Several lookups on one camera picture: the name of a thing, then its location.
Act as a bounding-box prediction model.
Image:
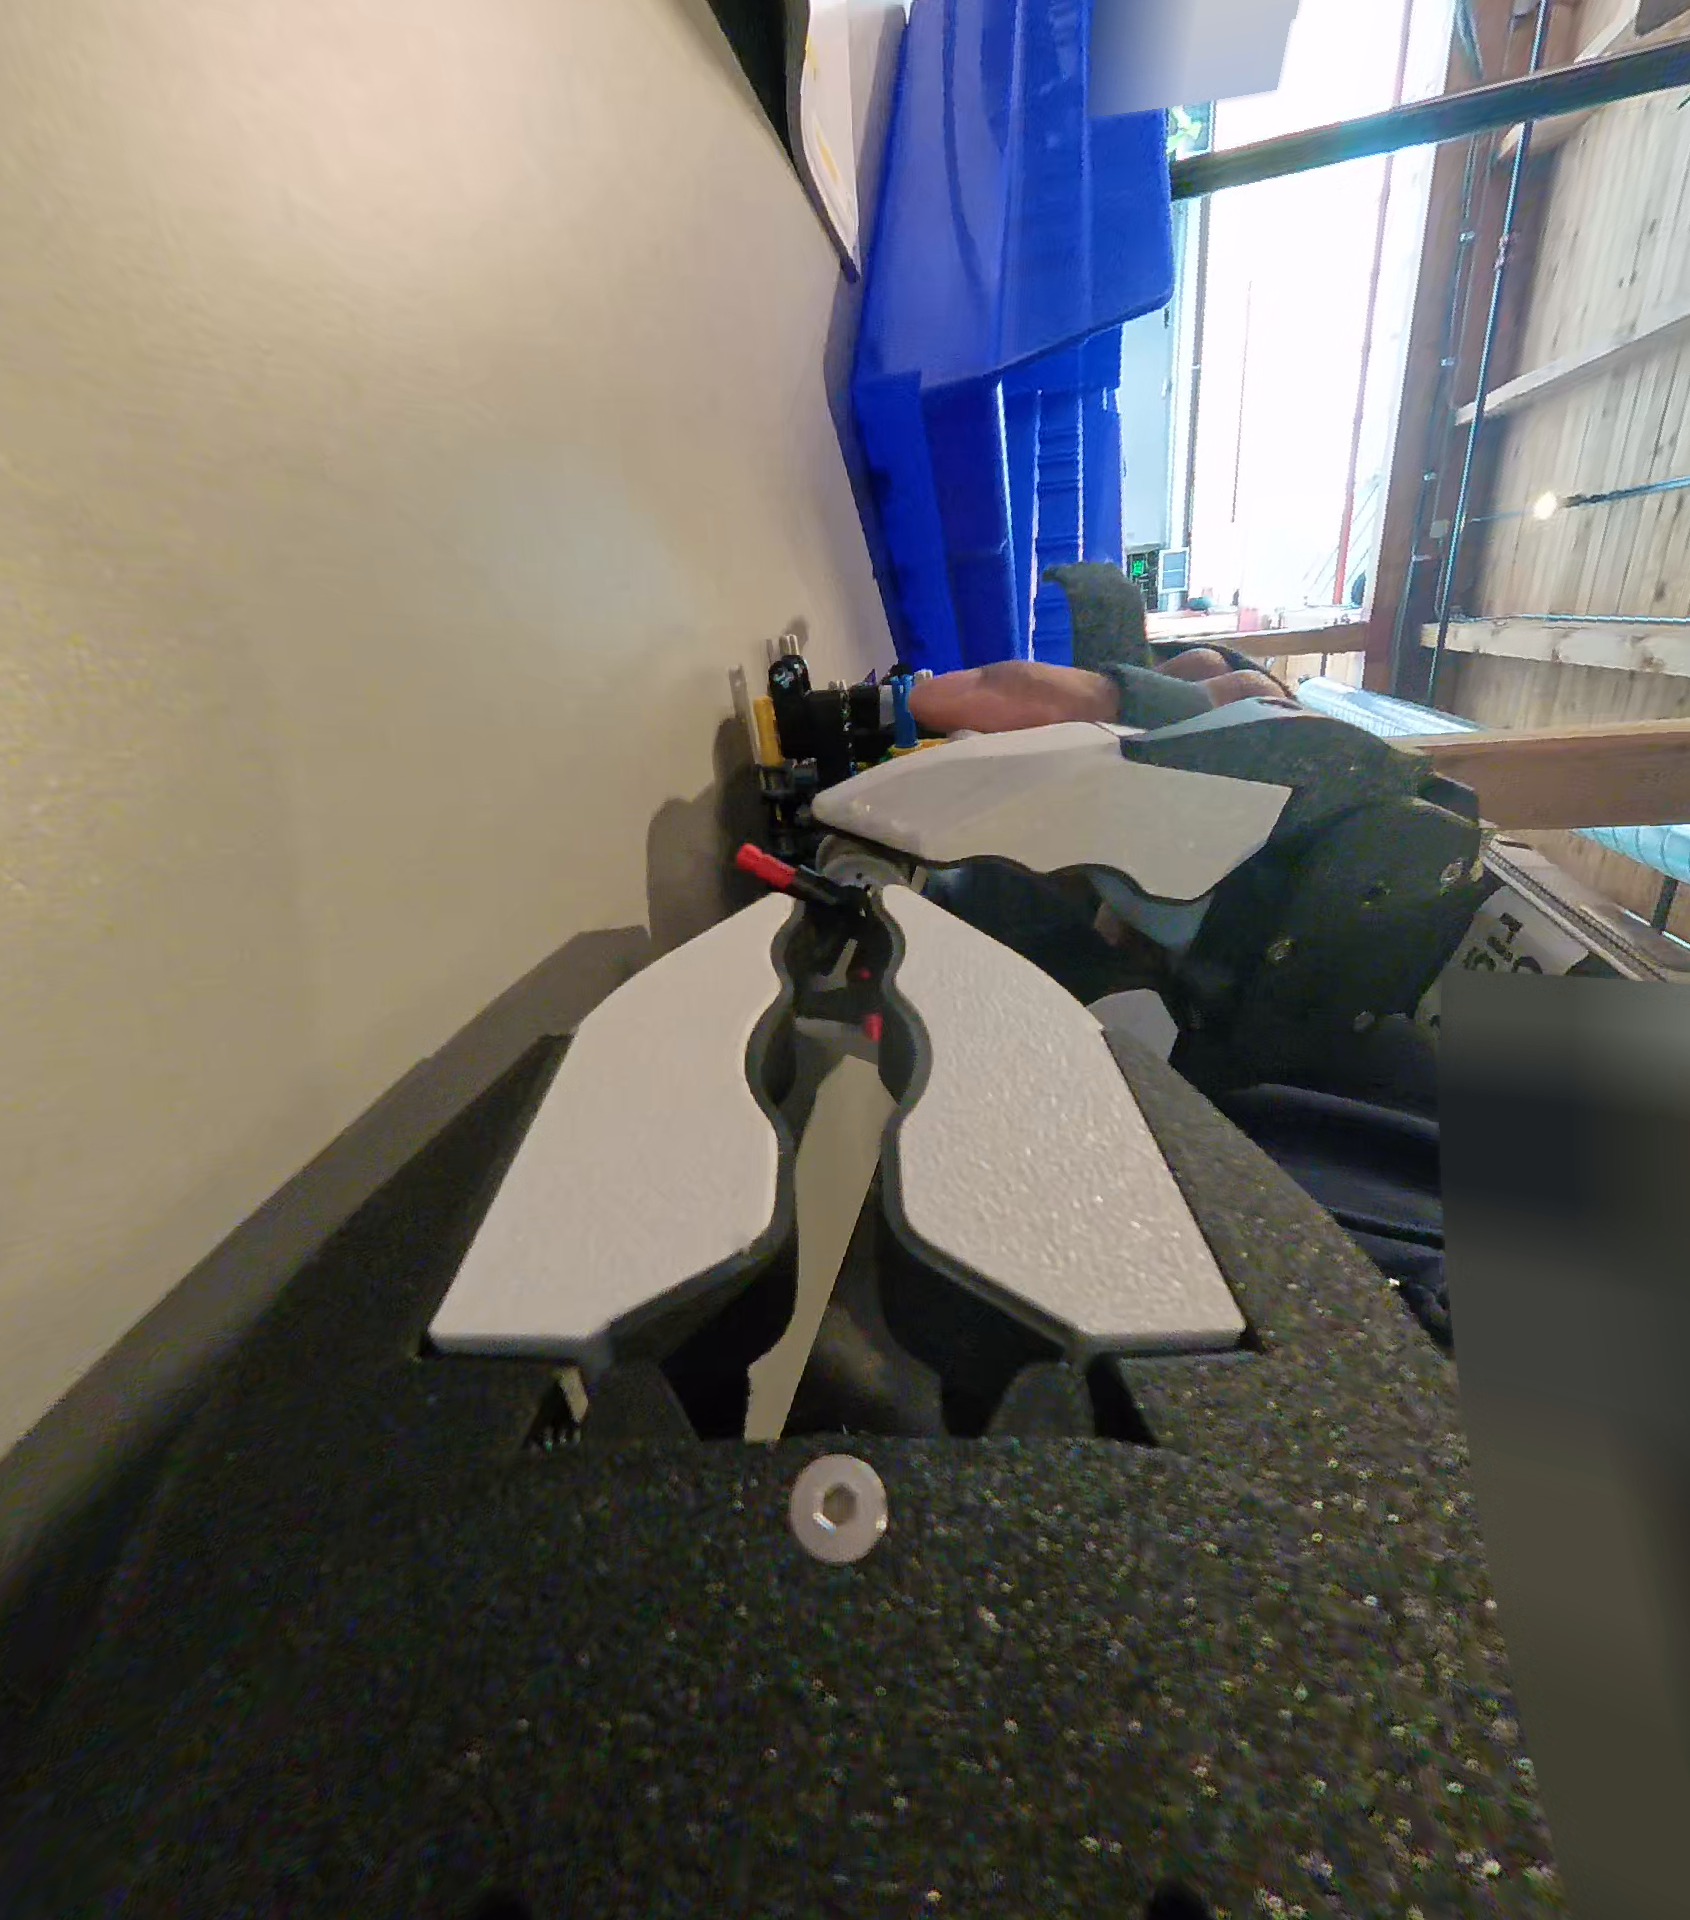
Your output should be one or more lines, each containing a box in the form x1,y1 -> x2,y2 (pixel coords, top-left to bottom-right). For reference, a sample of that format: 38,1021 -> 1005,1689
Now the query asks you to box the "blue plastic storage bin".
843,323 -> 1132,678
860,0 -> 1179,396

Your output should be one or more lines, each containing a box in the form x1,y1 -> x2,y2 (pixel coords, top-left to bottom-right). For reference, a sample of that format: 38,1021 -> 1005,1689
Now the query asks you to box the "wooden beam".
1384,712 -> 1690,835

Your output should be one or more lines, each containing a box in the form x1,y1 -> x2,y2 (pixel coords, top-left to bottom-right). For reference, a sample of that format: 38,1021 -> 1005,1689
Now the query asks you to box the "person's right hand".
922,644 -> 1294,740

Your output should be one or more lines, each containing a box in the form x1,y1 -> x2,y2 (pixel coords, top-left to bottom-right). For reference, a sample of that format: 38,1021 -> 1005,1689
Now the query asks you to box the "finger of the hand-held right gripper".
808,721 -> 1300,906
1083,867 -> 1220,956

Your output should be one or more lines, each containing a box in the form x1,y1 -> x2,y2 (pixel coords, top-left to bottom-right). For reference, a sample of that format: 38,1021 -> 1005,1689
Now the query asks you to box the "black steel beam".
1166,12 -> 1690,200

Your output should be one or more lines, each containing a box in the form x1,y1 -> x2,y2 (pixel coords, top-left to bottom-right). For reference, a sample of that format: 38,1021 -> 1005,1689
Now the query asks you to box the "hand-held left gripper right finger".
872,882 -> 1251,1365

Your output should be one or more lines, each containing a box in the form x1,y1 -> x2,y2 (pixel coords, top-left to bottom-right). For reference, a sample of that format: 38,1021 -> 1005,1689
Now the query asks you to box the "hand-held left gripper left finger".
423,892 -> 806,1370

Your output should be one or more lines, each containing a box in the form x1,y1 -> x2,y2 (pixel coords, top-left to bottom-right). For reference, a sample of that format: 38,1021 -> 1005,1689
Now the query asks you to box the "multicoloured lego model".
723,630 -> 944,1052

